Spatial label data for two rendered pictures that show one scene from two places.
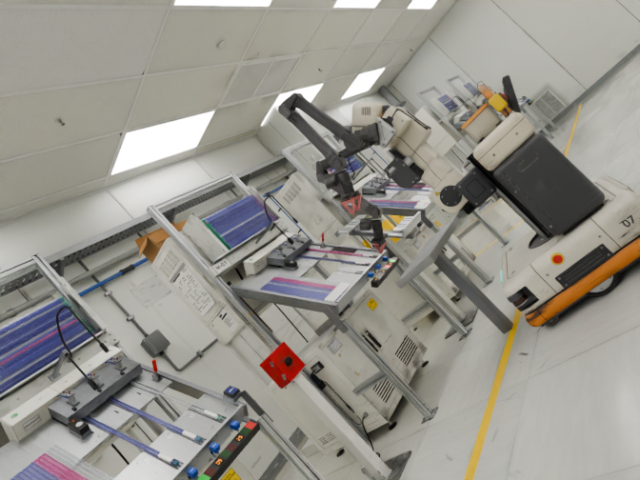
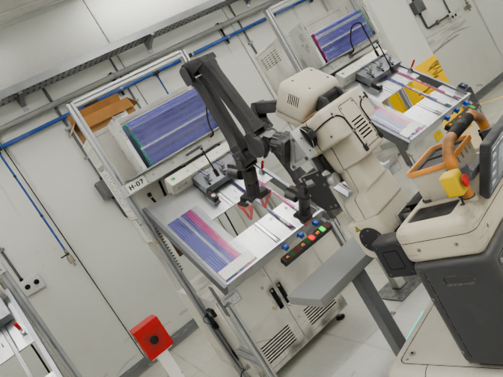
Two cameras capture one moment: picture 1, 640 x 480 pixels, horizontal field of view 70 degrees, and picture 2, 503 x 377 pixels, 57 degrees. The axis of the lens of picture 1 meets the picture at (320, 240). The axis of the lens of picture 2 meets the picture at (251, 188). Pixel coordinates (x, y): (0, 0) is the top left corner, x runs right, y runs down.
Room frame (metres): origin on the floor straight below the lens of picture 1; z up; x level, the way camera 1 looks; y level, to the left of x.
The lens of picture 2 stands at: (0.61, -1.06, 1.33)
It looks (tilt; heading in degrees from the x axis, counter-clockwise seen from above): 7 degrees down; 26
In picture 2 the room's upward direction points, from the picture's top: 31 degrees counter-clockwise
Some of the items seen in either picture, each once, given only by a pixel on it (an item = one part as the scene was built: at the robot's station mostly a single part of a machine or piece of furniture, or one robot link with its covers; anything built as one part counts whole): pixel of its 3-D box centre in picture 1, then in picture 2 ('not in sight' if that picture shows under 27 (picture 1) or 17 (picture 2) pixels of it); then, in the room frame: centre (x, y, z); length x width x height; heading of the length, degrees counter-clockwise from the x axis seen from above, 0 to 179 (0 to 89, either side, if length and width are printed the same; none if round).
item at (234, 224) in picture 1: (238, 224); (172, 126); (3.01, 0.32, 1.52); 0.51 x 0.13 x 0.27; 141
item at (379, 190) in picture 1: (409, 233); (397, 141); (4.07, -0.60, 0.65); 1.01 x 0.73 x 1.29; 51
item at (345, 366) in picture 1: (350, 372); (261, 301); (3.04, 0.45, 0.31); 0.70 x 0.65 x 0.62; 141
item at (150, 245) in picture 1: (181, 226); (119, 105); (3.11, 0.62, 1.82); 0.68 x 0.30 x 0.20; 141
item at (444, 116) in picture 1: (466, 138); not in sight; (6.95, -2.66, 0.95); 1.36 x 0.82 x 1.90; 51
